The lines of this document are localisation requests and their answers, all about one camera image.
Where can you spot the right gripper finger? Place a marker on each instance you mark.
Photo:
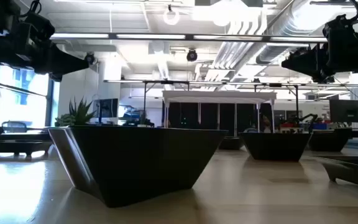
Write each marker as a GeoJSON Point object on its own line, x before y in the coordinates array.
{"type": "Point", "coordinates": [306, 62]}

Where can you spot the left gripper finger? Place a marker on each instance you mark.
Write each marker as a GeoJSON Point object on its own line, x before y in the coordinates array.
{"type": "Point", "coordinates": [67, 63]}

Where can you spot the small black square pot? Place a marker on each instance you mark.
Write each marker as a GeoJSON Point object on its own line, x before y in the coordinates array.
{"type": "Point", "coordinates": [17, 146]}

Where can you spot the small square black plate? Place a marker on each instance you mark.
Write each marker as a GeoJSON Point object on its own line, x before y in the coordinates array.
{"type": "Point", "coordinates": [353, 174]}

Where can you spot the slim black robot arm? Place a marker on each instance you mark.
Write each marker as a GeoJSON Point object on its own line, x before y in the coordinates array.
{"type": "Point", "coordinates": [304, 119]}

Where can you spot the black computer monitor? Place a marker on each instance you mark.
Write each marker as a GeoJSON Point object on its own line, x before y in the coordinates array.
{"type": "Point", "coordinates": [348, 111]}
{"type": "Point", "coordinates": [107, 108]}

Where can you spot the green succulent plant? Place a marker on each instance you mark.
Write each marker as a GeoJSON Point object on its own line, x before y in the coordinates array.
{"type": "Point", "coordinates": [79, 116]}

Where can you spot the person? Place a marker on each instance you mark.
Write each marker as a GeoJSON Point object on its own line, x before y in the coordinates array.
{"type": "Point", "coordinates": [265, 124]}

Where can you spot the long ceiling light bar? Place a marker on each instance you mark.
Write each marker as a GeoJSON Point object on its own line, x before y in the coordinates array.
{"type": "Point", "coordinates": [151, 36]}

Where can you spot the dark cabinet row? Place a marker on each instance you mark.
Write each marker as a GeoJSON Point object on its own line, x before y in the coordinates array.
{"type": "Point", "coordinates": [210, 116]}

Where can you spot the black round ceiling camera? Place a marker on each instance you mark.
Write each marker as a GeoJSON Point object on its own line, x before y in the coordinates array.
{"type": "Point", "coordinates": [89, 58]}
{"type": "Point", "coordinates": [192, 55]}

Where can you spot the silver ceiling duct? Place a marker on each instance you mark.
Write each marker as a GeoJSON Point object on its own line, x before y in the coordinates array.
{"type": "Point", "coordinates": [291, 31]}

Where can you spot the black aluminium table frame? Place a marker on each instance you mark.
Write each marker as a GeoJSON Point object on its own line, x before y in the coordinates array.
{"type": "Point", "coordinates": [11, 136]}

